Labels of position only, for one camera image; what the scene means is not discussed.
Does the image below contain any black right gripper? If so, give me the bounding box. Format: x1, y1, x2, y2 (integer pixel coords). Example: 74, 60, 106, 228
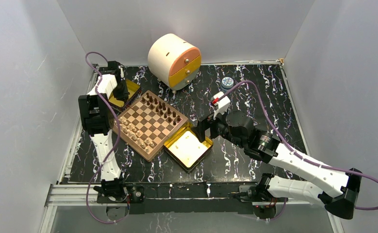
190, 106, 245, 149

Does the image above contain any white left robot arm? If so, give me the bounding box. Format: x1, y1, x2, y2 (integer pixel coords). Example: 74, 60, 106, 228
78, 61, 129, 202

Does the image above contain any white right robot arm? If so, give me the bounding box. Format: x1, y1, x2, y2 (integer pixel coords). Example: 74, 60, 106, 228
192, 111, 361, 219

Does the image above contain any gold tin with white pieces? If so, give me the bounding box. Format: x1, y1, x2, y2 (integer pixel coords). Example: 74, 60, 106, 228
109, 80, 142, 114

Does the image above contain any wooden chess board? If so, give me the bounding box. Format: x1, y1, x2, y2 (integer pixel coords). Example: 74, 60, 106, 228
113, 91, 188, 162

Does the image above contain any dark chess pieces row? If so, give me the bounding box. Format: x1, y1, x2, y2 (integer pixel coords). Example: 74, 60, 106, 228
135, 92, 187, 128

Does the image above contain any empty gold tin lid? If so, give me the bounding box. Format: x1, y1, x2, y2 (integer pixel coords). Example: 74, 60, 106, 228
164, 122, 213, 172

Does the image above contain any small blue white jar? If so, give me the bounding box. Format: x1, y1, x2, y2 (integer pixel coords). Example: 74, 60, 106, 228
220, 77, 234, 92

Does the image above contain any round pastel drawer cabinet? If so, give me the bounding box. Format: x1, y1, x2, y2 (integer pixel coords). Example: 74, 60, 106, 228
148, 33, 202, 92

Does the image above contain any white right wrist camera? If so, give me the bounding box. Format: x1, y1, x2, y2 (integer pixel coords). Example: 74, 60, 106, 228
211, 91, 230, 120

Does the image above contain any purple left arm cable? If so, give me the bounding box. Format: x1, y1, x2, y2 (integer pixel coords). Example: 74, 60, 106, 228
84, 51, 131, 224

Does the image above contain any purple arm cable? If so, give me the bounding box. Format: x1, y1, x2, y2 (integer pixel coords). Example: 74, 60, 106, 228
213, 80, 378, 222
84, 51, 131, 224

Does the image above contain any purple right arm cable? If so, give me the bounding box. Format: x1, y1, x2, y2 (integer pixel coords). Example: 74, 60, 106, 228
213, 80, 378, 222

